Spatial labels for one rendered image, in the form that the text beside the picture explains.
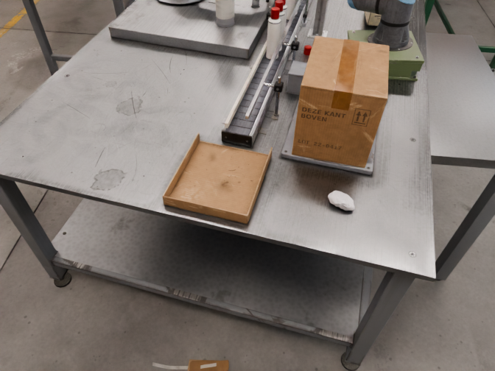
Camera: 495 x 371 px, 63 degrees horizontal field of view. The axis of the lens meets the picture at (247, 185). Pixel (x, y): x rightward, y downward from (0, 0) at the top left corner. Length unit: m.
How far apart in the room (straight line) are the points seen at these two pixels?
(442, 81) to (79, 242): 1.73
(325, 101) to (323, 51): 0.21
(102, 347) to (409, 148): 1.48
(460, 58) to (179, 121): 1.29
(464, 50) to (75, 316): 2.16
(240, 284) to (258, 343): 0.29
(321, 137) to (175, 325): 1.11
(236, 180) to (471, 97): 1.04
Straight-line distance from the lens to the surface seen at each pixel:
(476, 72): 2.05
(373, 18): 2.19
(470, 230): 1.92
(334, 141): 1.29
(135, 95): 1.68
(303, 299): 1.75
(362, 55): 1.36
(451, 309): 2.19
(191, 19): 2.08
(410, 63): 1.82
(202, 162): 1.34
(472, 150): 1.60
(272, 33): 1.70
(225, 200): 1.22
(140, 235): 1.95
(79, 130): 1.56
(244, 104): 1.49
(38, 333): 2.10
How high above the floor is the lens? 1.76
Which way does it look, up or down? 48 degrees down
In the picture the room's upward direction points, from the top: 1 degrees clockwise
